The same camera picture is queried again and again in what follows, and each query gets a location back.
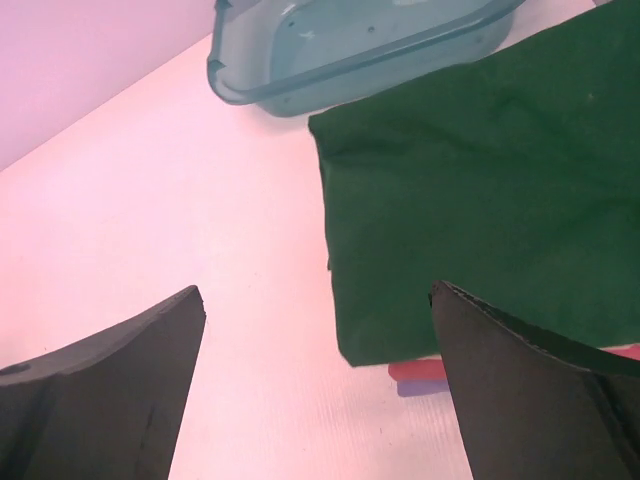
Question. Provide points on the green t shirt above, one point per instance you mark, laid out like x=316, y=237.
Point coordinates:
x=515, y=177

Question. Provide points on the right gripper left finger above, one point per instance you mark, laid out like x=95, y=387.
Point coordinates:
x=109, y=406

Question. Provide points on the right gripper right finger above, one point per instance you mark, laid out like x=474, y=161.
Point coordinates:
x=532, y=404

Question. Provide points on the teal plastic bin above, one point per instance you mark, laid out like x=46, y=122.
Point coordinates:
x=294, y=57

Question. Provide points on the pink folded t shirt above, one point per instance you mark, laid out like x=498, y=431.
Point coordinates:
x=428, y=369

